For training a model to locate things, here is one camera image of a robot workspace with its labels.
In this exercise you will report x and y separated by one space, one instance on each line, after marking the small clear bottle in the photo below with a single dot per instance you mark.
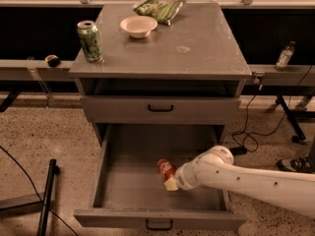
285 56

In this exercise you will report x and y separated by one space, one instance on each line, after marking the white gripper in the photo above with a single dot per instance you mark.
181 179

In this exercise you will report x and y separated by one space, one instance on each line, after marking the black stand leg left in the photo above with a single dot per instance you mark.
36 202

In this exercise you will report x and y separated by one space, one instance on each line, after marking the green chip bag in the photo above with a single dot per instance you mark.
162 12

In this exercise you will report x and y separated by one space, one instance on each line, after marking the closed grey top drawer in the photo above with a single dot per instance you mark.
160 110

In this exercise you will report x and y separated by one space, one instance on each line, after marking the open grey middle drawer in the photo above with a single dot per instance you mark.
129 192

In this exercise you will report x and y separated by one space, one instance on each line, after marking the grey metal drawer cabinet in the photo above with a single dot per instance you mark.
196 56

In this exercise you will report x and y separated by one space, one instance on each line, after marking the red coke can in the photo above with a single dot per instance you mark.
166 169

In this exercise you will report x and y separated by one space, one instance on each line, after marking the white paper bowl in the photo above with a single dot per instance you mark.
138 26

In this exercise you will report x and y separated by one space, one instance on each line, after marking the person's sneaker shoe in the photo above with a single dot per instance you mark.
298 165

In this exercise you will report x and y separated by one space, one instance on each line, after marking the black wheeled stand leg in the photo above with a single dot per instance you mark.
300 112

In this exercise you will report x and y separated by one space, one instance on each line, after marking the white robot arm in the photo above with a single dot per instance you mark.
214 168

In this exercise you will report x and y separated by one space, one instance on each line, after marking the black round tape measure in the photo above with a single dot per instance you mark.
52 61

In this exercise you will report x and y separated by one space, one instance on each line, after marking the green soda can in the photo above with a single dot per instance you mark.
90 41

